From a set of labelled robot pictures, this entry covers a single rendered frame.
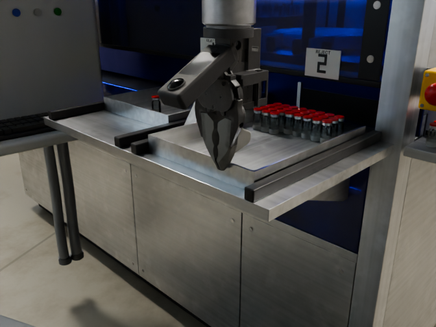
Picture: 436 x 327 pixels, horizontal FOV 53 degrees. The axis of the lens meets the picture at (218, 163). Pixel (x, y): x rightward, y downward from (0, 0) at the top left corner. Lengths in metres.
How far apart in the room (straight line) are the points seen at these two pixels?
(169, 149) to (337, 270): 0.55
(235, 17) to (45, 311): 1.54
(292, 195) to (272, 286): 0.66
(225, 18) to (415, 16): 0.41
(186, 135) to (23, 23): 0.72
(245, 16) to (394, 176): 0.50
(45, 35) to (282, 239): 0.92
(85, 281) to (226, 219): 0.91
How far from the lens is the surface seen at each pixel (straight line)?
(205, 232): 1.41
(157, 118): 0.99
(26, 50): 1.45
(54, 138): 1.26
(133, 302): 1.88
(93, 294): 1.96
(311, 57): 1.00
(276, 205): 0.63
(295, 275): 1.21
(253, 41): 0.66
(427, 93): 0.86
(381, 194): 0.99
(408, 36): 0.90
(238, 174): 0.67
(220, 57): 0.60
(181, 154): 0.76
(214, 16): 0.61
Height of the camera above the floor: 1.16
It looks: 21 degrees down
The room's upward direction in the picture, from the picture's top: straight up
